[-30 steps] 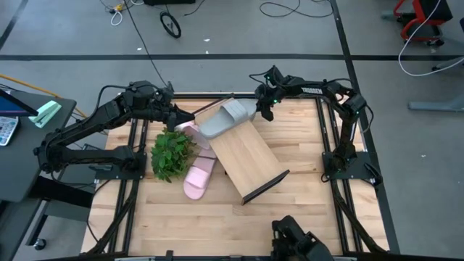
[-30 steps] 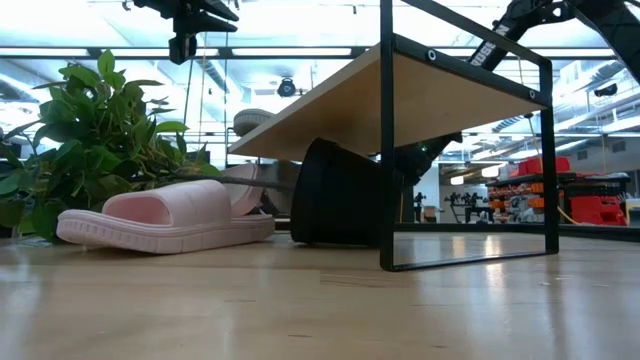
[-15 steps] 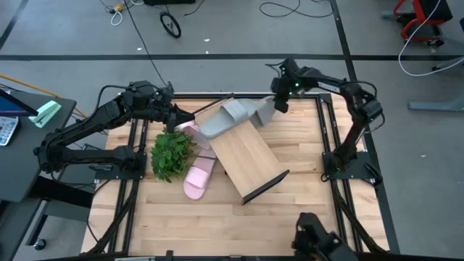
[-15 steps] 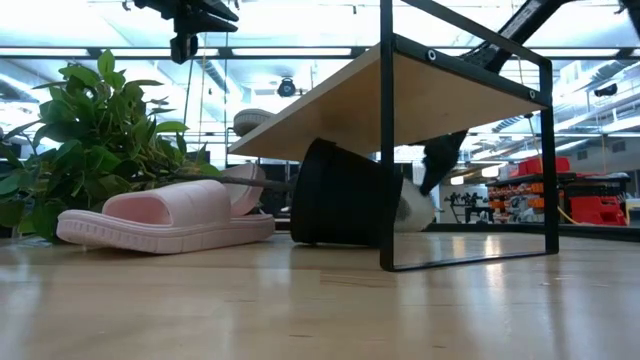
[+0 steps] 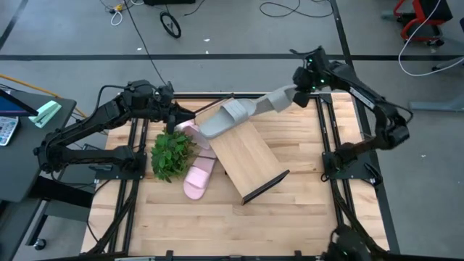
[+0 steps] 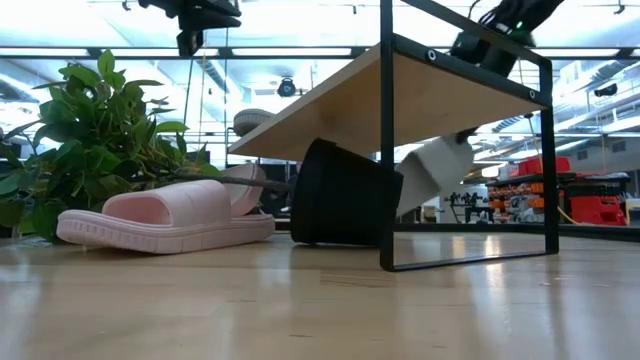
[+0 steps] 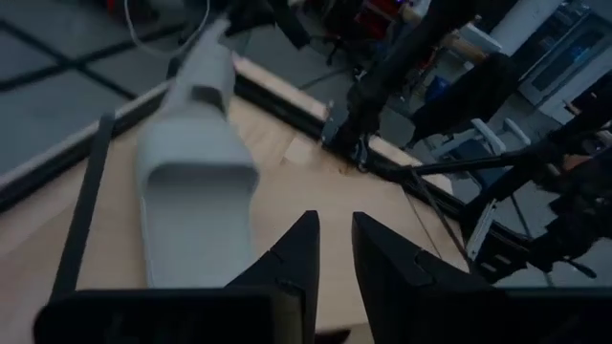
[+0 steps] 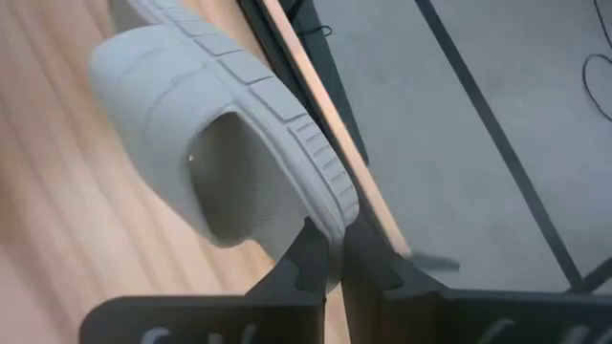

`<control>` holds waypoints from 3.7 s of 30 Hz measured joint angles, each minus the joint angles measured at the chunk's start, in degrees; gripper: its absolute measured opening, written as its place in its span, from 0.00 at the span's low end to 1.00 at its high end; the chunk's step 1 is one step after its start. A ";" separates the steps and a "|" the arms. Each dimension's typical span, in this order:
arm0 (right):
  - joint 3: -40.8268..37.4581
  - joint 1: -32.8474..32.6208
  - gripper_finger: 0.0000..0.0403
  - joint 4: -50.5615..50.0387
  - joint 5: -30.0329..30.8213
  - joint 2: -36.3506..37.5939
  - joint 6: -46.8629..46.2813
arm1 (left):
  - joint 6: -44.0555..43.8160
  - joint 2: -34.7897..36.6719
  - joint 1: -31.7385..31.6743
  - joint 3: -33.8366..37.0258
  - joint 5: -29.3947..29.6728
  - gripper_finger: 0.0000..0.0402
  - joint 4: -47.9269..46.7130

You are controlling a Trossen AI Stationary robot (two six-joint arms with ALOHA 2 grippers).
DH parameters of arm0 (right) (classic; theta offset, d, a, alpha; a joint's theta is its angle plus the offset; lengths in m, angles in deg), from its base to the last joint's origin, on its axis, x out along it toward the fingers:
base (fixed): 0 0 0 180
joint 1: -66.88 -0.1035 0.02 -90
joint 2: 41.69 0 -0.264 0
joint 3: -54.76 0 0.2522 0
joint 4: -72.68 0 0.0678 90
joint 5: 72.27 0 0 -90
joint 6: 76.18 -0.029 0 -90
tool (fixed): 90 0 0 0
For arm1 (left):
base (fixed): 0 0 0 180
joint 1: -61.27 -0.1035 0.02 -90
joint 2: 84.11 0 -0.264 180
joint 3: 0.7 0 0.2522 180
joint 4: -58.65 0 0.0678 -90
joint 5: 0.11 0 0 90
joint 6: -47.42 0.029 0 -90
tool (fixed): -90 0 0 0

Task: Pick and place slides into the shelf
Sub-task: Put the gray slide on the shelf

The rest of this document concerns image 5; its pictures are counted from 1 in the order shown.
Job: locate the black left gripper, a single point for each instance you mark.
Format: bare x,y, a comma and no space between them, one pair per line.
163,112

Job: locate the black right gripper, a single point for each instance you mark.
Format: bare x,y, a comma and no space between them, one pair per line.
308,80

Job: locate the pink rubber slide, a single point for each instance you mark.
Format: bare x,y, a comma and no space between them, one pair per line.
192,132
197,181

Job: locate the grey rubber slide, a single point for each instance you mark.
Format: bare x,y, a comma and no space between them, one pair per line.
275,101
217,125

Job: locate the wooden shelf with black ends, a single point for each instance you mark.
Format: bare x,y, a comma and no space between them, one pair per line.
246,156

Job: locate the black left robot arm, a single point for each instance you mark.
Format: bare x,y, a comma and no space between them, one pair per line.
83,123

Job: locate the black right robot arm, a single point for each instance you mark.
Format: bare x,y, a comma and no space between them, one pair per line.
362,96

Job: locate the green artificial plant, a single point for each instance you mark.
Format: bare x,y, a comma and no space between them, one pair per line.
170,156

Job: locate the yellow plug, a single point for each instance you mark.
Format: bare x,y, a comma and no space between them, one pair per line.
119,7

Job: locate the mint green stapler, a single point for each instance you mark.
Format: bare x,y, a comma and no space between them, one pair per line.
45,113

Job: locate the grey desk foot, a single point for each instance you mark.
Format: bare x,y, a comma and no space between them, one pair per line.
435,106

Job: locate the silver mounting plate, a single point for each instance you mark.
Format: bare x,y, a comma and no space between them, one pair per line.
134,259
319,259

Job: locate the red and black cart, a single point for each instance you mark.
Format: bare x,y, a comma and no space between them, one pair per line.
420,14

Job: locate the grey desk leg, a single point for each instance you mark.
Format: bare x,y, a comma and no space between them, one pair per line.
449,63

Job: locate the black monitor with blue screen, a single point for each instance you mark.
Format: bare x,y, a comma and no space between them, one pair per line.
11,105

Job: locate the black side desk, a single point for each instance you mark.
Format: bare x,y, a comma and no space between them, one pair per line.
18,174

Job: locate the white calculator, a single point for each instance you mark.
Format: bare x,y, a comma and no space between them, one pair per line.
7,130

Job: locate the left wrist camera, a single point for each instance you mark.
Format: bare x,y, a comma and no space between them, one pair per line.
166,95

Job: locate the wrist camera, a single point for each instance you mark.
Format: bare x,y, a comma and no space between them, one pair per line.
166,95
316,56

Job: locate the black aluminium table frame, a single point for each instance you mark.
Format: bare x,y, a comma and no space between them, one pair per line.
203,96

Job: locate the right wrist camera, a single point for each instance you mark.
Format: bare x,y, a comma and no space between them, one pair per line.
316,56

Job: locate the black frame clamp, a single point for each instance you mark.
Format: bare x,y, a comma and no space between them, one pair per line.
298,255
169,255

